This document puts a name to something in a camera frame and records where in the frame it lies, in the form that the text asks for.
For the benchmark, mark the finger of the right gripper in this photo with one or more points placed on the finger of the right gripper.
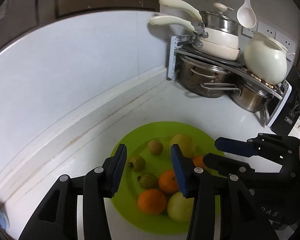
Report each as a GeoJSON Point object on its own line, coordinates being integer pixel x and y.
{"type": "Point", "coordinates": [236, 147]}
{"type": "Point", "coordinates": [226, 166]}

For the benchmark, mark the steel pot with lid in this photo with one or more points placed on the steel pot with lid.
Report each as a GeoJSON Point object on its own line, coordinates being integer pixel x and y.
{"type": "Point", "coordinates": [218, 21]}

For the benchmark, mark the large steel pot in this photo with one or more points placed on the large steel pot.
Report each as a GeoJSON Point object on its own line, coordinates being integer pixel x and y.
{"type": "Point", "coordinates": [205, 79]}

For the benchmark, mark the small steel pot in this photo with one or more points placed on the small steel pot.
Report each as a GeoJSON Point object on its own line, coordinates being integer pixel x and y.
{"type": "Point", "coordinates": [249, 97]}

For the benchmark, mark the wall power sockets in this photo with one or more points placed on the wall power sockets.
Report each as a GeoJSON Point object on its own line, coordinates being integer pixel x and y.
{"type": "Point", "coordinates": [275, 34]}

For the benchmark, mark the green apple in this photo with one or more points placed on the green apple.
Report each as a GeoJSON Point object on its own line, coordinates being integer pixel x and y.
{"type": "Point", "coordinates": [180, 208]}

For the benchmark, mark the white hanging ladle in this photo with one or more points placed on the white hanging ladle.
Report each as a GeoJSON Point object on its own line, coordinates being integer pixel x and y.
{"type": "Point", "coordinates": [246, 16]}

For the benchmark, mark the white ceramic pot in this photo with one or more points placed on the white ceramic pot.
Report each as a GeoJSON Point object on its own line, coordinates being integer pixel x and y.
{"type": "Point", "coordinates": [266, 58]}

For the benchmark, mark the green plate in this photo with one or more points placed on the green plate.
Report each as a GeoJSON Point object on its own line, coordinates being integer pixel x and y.
{"type": "Point", "coordinates": [125, 200]}

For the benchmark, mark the corner pot rack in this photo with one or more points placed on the corner pot rack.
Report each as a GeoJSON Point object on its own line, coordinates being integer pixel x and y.
{"type": "Point", "coordinates": [181, 45]}

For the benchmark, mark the cream saucepan lower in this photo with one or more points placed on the cream saucepan lower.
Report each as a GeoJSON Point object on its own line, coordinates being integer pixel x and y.
{"type": "Point", "coordinates": [218, 43]}

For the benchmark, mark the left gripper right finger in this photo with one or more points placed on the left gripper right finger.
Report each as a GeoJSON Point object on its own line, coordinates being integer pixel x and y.
{"type": "Point", "coordinates": [199, 184]}

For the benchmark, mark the small tan fruit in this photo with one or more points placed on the small tan fruit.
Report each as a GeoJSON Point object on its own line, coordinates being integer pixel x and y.
{"type": "Point", "coordinates": [155, 147]}

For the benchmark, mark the yellow green pear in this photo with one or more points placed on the yellow green pear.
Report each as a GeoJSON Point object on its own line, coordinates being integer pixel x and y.
{"type": "Point", "coordinates": [185, 143]}

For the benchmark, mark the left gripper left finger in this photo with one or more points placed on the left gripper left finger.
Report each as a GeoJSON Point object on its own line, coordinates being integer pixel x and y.
{"type": "Point", "coordinates": [100, 183]}

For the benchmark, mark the small orange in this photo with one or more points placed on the small orange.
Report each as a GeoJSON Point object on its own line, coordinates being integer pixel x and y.
{"type": "Point", "coordinates": [198, 161]}

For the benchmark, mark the black knife block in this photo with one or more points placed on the black knife block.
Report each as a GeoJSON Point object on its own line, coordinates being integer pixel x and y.
{"type": "Point", "coordinates": [285, 121]}

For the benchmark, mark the large orange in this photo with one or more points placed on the large orange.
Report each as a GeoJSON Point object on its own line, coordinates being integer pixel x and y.
{"type": "Point", "coordinates": [152, 202]}

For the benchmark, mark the orange tangerine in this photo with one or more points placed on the orange tangerine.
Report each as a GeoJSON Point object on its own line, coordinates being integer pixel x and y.
{"type": "Point", "coordinates": [168, 183]}

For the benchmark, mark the green tomato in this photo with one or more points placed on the green tomato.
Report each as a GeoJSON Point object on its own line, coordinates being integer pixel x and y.
{"type": "Point", "coordinates": [148, 181]}
{"type": "Point", "coordinates": [136, 163]}

